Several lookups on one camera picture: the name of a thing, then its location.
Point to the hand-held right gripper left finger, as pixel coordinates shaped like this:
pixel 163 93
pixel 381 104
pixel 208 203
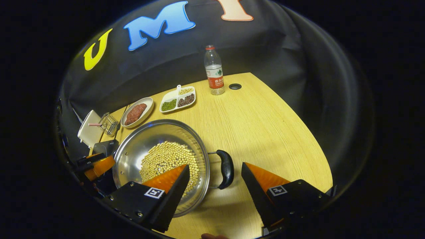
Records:
pixel 174 196

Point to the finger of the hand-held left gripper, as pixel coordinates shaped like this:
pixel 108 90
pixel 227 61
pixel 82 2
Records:
pixel 99 166

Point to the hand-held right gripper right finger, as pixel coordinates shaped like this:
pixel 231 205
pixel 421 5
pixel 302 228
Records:
pixel 254 191

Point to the white toaster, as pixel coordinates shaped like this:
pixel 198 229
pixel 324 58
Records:
pixel 89 131

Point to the small pink white utensil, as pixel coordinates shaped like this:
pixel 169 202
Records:
pixel 94 124

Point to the large pile of soybeans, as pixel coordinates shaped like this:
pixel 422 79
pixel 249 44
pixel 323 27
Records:
pixel 166 157

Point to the brown meat piece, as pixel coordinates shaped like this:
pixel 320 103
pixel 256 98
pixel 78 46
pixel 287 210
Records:
pixel 131 118
pixel 140 109

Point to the round white plate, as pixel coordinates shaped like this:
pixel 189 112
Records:
pixel 147 106

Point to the pile of green beans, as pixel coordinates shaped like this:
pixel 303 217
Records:
pixel 169 105

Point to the pile of dark red beans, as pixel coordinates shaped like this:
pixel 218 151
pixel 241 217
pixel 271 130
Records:
pixel 186 100

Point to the white divided dish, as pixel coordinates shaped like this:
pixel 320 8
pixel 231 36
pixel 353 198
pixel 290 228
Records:
pixel 171 97

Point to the small pile of yellow beans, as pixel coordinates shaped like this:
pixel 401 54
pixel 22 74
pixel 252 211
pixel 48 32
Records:
pixel 186 91

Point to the black table grommet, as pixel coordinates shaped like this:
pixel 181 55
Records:
pixel 235 86

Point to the clear plastic water bottle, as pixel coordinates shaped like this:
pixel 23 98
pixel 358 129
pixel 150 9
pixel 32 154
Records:
pixel 214 71

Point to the black backdrop cloth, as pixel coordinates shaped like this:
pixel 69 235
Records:
pixel 265 43

